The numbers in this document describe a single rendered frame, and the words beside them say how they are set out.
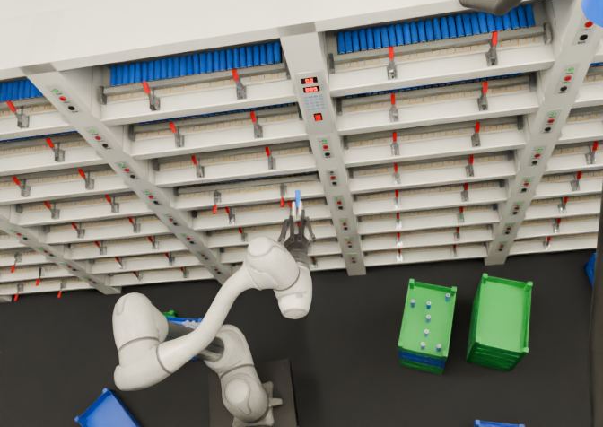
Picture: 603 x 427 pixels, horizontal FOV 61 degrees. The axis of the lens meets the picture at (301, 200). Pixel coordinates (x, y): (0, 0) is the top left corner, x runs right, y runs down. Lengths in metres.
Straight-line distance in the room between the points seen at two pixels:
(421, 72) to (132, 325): 1.18
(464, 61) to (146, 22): 0.86
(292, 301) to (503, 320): 1.13
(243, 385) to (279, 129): 1.05
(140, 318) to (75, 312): 1.48
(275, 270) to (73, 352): 1.92
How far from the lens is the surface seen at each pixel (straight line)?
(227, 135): 1.70
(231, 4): 1.42
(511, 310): 2.40
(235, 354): 2.23
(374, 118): 1.64
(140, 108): 1.63
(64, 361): 3.19
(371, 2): 1.32
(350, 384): 2.63
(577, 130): 1.91
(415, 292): 2.38
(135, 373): 1.75
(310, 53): 1.37
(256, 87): 1.53
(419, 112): 1.64
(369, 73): 1.49
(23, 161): 2.03
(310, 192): 1.97
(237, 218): 2.21
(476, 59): 1.52
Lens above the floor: 2.58
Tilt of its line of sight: 59 degrees down
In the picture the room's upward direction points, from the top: 21 degrees counter-clockwise
